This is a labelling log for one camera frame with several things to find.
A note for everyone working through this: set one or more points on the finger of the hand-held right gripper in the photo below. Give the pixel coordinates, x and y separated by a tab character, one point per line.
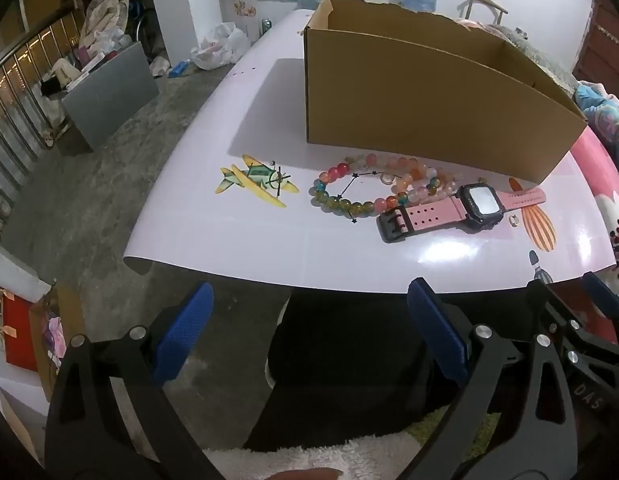
544	305
607	300

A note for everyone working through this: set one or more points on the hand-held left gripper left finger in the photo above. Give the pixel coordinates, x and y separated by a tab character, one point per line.
184	330

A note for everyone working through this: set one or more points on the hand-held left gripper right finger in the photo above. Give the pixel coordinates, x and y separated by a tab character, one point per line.
434	325

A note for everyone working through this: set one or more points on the gold butterfly outline charm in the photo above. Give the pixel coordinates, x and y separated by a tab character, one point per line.
514	220

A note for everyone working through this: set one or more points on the brown cardboard box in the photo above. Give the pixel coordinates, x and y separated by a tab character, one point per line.
414	110

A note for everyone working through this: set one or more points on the green fluffy garment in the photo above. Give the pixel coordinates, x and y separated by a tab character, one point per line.
424	427

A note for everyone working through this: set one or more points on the pink floral bedspread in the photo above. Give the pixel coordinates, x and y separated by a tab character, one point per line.
604	185

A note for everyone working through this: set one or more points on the brown paper bag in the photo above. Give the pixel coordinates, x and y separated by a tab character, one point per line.
44	320

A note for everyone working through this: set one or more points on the red paper bag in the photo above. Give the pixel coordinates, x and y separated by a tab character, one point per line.
19	335

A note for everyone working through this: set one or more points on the white fluffy garment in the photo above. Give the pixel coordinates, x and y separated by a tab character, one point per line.
299	452

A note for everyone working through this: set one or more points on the blue floral blanket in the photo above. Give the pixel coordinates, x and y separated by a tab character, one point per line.
604	115

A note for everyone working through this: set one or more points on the grey board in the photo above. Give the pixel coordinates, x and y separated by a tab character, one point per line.
109	95

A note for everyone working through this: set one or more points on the brown door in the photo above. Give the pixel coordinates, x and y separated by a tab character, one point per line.
604	45

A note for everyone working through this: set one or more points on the small blue box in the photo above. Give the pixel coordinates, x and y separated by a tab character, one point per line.
179	69

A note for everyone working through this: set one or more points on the white plastic bag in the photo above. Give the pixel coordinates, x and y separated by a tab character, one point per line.
219	47

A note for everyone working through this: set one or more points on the metal railing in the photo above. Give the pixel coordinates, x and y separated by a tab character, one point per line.
14	100

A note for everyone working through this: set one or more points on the wooden chair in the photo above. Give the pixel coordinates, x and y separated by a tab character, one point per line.
482	1

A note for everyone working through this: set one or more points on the pile of pale clothes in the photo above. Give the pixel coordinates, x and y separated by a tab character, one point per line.
104	10

